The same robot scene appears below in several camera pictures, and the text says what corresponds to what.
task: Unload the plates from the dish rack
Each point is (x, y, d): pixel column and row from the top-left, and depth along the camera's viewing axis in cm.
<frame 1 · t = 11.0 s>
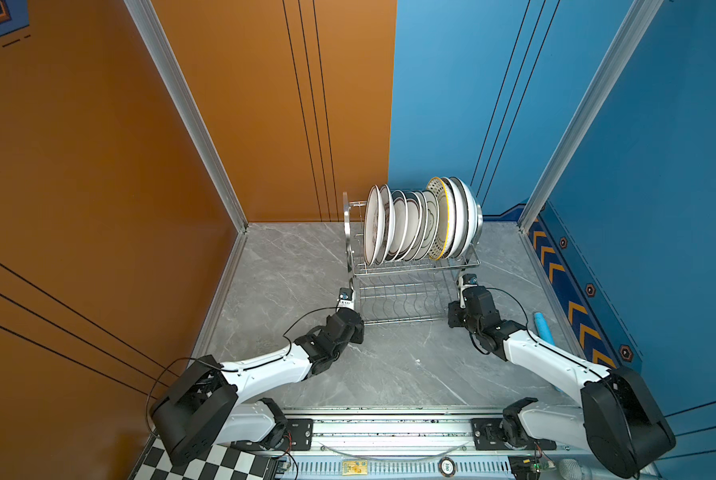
left hand: (360, 315, 86), fingers closed
right hand: (449, 305, 89), fingers closed
white plate red characters: (373, 225, 80), point 31 cm above the table
white plate red characters 2: (390, 225, 93), point 22 cm above the table

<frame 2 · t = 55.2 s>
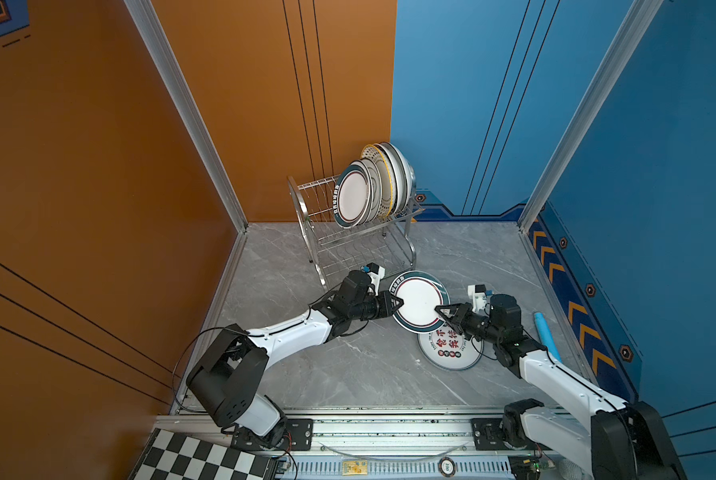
left hand: (405, 302, 81), fingers closed
right hand: (434, 311, 82), fingers closed
white plate red characters 2: (447, 349, 89), on the table
white plate dark rim: (353, 195, 85), point 34 cm above the table
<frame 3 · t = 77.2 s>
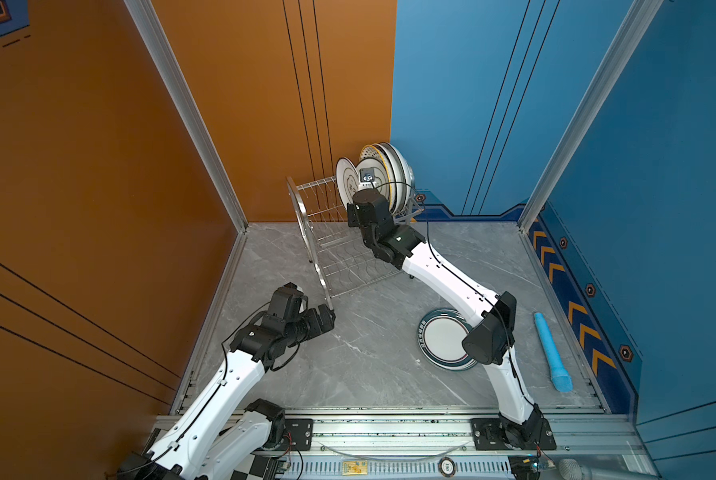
left hand: (324, 318, 79), fingers open
right hand: (357, 196, 79), fingers closed
white plate dark rim: (436, 330, 90), point 4 cm above the table
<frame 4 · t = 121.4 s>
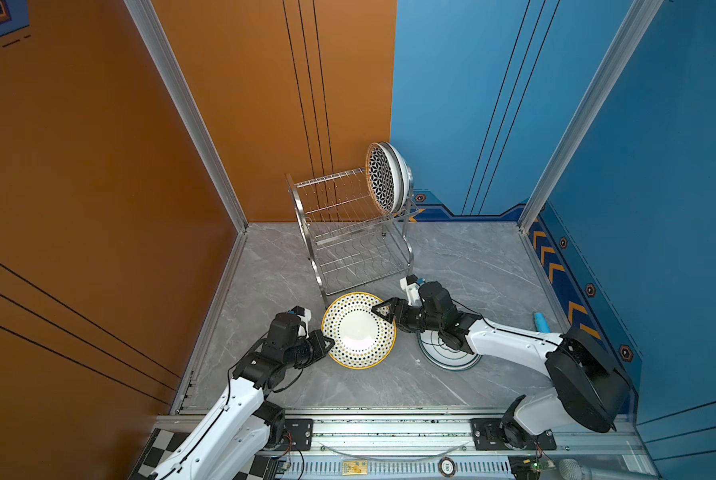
left hand: (336, 339, 80), fingers closed
right hand: (375, 315, 81), fingers open
yellow rim dotted plate: (362, 338, 82), point 9 cm above the table
white plate grey pattern: (440, 354, 85), point 4 cm above the table
